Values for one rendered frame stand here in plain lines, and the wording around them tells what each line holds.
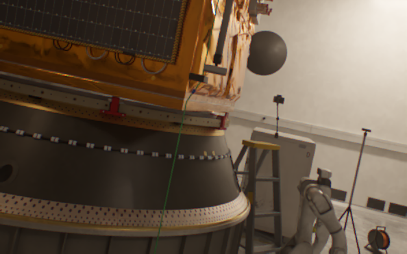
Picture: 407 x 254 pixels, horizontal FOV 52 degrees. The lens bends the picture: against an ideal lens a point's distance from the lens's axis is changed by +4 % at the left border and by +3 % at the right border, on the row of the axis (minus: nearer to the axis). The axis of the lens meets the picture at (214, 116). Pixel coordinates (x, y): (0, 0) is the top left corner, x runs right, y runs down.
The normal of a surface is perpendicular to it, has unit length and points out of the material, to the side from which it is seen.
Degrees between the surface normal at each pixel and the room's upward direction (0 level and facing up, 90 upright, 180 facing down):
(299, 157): 90
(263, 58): 90
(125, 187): 62
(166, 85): 94
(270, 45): 90
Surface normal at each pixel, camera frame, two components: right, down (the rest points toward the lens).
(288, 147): -0.14, 0.01
